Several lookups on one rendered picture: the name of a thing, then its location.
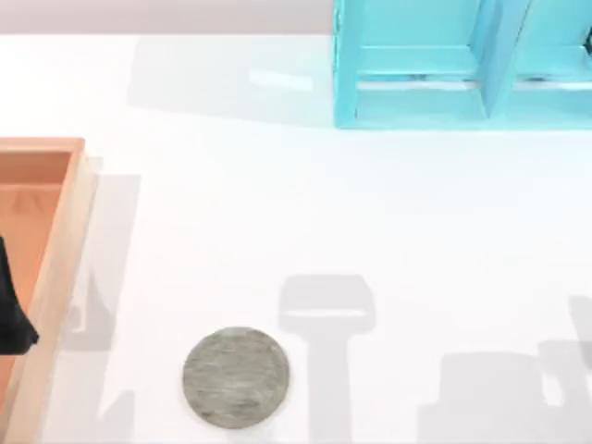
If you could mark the round grey coaster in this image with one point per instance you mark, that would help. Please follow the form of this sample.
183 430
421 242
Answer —
236 377

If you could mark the light blue rack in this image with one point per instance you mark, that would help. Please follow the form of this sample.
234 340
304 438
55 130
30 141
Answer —
416 65

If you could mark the shallow salmon-coloured box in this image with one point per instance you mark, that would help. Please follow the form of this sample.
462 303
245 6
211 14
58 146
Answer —
44 240

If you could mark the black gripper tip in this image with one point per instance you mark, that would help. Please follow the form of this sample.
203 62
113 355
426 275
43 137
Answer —
11 324

